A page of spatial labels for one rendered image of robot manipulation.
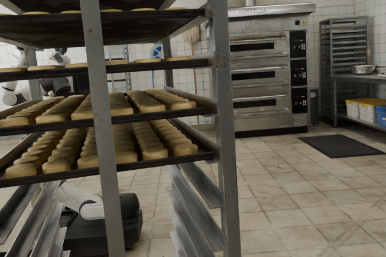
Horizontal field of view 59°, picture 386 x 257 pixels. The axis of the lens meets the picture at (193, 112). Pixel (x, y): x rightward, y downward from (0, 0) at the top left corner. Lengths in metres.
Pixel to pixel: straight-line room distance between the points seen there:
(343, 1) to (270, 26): 1.97
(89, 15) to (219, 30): 0.23
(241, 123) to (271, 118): 0.48
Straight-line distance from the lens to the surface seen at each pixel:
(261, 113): 5.45
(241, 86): 5.34
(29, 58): 1.24
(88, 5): 0.62
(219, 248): 0.73
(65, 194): 2.55
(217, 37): 0.64
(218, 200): 0.71
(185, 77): 6.33
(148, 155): 0.67
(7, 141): 2.47
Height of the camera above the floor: 1.22
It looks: 8 degrees down
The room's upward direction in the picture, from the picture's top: 4 degrees counter-clockwise
